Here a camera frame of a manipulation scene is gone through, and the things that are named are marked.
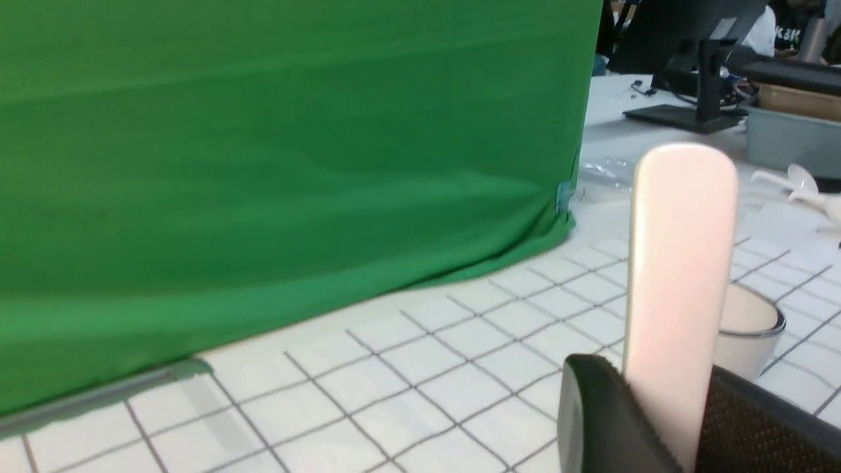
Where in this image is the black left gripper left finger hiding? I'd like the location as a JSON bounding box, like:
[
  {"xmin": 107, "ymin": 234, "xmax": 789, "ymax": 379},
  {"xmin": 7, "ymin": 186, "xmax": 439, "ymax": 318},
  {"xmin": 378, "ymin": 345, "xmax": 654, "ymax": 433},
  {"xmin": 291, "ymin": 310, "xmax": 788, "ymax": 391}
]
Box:
[{"xmin": 557, "ymin": 354, "xmax": 684, "ymax": 472}]

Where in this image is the black textured left gripper right finger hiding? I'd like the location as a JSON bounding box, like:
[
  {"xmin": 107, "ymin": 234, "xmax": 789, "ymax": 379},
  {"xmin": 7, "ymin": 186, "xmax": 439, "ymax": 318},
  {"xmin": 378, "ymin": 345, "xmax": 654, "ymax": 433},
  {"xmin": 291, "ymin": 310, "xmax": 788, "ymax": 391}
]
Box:
[{"xmin": 696, "ymin": 366, "xmax": 840, "ymax": 472}]

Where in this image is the white ceramic spoon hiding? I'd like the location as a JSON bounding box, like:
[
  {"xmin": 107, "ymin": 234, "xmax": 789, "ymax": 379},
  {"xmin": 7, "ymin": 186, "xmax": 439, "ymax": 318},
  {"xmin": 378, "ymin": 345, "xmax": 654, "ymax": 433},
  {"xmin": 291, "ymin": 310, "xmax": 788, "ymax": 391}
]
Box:
[{"xmin": 622, "ymin": 143, "xmax": 738, "ymax": 472}]

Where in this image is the black-rimmed white cup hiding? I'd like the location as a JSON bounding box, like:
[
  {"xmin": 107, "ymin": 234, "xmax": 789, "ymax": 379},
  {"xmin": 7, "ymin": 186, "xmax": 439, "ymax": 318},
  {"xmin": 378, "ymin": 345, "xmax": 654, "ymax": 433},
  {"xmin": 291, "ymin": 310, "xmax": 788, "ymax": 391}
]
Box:
[{"xmin": 713, "ymin": 282, "xmax": 786, "ymax": 382}]

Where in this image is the white grid tablecloth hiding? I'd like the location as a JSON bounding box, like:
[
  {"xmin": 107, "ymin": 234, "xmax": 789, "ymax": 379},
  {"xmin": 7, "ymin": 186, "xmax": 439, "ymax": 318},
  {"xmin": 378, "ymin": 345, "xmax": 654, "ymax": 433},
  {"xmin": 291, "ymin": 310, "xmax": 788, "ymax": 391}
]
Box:
[{"xmin": 0, "ymin": 197, "xmax": 841, "ymax": 473}]

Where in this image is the grey plastic bin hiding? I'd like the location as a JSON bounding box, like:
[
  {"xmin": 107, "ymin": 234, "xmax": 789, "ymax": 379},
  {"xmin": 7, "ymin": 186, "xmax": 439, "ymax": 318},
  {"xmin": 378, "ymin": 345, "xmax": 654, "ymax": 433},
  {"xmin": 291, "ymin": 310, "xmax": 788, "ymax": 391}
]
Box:
[{"xmin": 746, "ymin": 107, "xmax": 840, "ymax": 179}]

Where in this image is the black monitor with stand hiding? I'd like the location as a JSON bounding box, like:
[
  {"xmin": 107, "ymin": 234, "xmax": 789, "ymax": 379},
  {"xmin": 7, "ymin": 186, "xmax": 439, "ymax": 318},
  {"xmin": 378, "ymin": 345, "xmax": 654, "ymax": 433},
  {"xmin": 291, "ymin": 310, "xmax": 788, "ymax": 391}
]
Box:
[{"xmin": 608, "ymin": 1, "xmax": 767, "ymax": 135}]

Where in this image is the green backdrop cloth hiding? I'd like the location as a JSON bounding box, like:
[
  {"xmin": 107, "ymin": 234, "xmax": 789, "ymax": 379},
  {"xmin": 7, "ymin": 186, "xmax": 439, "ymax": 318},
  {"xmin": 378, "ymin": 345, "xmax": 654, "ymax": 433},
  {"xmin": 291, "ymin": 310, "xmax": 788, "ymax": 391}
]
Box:
[{"xmin": 1, "ymin": 1, "xmax": 601, "ymax": 415}]

